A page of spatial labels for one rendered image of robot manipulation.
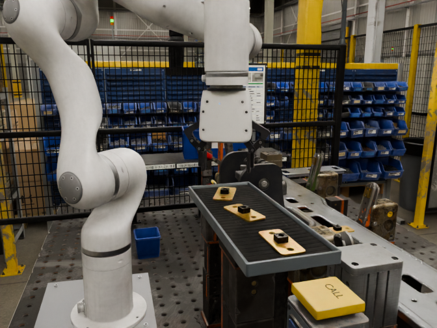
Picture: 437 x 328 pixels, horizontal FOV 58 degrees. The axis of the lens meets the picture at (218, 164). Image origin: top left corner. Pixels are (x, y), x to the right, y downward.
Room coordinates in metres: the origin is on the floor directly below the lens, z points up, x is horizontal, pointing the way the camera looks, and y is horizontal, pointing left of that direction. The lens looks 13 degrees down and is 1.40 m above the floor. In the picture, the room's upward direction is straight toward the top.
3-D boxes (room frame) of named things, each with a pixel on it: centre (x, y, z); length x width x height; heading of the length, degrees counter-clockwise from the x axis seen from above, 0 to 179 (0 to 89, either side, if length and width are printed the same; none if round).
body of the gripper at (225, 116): (0.77, -0.02, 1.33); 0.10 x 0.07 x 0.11; 81
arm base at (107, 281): (0.91, 0.28, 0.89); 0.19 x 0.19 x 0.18
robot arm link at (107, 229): (0.93, 0.26, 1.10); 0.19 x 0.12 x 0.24; 154
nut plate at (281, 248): (0.53, -0.09, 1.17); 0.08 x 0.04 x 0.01; 18
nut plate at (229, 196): (0.77, -0.01, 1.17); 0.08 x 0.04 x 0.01; 171
